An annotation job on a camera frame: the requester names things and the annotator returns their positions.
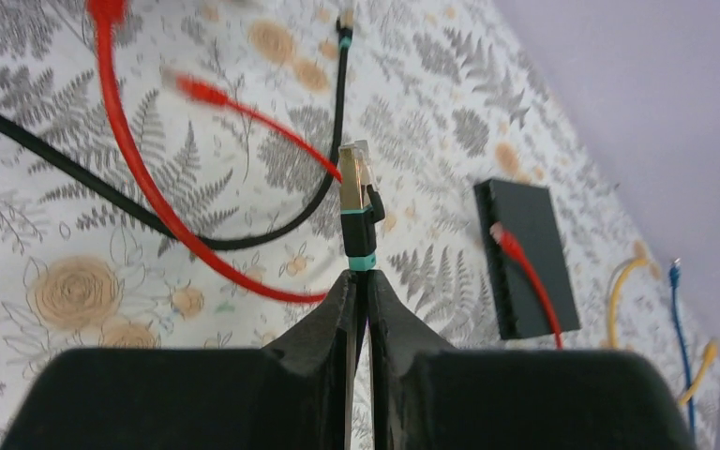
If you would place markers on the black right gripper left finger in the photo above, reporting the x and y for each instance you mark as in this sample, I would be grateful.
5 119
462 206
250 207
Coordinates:
292 393

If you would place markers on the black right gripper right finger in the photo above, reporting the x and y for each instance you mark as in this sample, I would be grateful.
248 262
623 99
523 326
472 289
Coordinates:
428 394

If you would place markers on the black network switch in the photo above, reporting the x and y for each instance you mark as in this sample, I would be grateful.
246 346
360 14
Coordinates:
525 260

